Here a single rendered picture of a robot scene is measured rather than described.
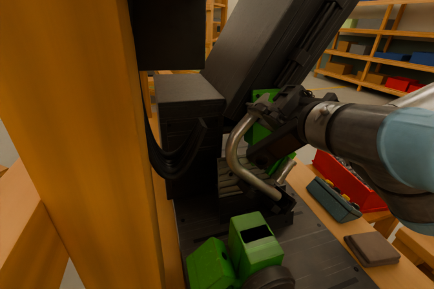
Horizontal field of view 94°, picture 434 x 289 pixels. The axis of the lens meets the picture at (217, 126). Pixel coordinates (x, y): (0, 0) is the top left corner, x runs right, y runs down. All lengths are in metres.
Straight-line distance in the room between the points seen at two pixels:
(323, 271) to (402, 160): 0.45
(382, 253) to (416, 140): 0.51
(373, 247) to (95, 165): 0.67
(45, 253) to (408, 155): 0.33
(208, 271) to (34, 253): 0.19
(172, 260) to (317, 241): 0.39
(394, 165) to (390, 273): 0.51
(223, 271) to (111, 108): 0.23
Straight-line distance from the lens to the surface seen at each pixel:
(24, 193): 0.26
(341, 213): 0.75
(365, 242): 0.72
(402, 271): 0.76
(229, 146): 0.49
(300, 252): 0.66
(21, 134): 0.21
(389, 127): 0.26
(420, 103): 0.46
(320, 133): 0.30
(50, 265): 0.27
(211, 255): 0.32
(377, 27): 6.35
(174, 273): 0.61
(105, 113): 0.19
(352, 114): 0.29
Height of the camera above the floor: 1.42
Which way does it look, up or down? 27 degrees down
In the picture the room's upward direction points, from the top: 3 degrees clockwise
